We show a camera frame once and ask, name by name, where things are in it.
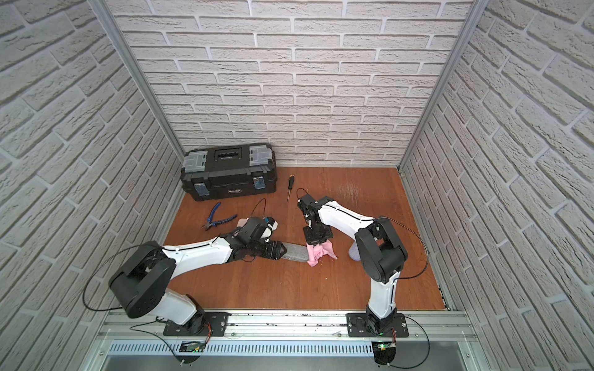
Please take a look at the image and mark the grey felt eyeglass case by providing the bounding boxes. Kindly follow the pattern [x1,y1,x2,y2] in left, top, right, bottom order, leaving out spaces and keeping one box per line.
[282,242,309,263]

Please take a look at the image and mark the lavender eyeglass case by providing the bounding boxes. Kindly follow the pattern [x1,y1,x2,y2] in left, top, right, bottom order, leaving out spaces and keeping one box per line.
[348,243,361,261]

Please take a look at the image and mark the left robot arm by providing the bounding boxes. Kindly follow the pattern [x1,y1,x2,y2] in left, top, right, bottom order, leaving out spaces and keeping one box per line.
[109,217,286,326]

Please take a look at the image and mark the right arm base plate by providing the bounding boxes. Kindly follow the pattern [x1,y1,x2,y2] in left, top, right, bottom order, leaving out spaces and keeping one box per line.
[346,312,409,339]

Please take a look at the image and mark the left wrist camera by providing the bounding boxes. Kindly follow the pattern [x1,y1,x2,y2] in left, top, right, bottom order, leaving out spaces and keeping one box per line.
[261,218,278,240]

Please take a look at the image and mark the black handled screwdriver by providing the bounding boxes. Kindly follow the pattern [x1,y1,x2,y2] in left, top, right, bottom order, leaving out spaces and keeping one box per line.
[286,174,295,201]

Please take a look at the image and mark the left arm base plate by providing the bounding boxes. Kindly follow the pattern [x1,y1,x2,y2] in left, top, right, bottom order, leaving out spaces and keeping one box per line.
[163,312,230,337]

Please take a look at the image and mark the black plastic toolbox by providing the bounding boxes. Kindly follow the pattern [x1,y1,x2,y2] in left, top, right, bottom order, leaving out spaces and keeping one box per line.
[180,143,278,202]

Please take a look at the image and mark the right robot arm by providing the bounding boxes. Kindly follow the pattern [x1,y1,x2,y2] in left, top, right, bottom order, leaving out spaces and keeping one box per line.
[298,194,408,334]

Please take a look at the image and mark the blue handled pliers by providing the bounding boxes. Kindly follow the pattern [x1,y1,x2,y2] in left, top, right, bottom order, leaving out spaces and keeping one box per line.
[202,201,238,231]

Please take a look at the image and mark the pink microfiber cloth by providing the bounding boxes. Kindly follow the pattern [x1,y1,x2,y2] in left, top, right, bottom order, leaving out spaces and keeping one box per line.
[306,241,337,267]

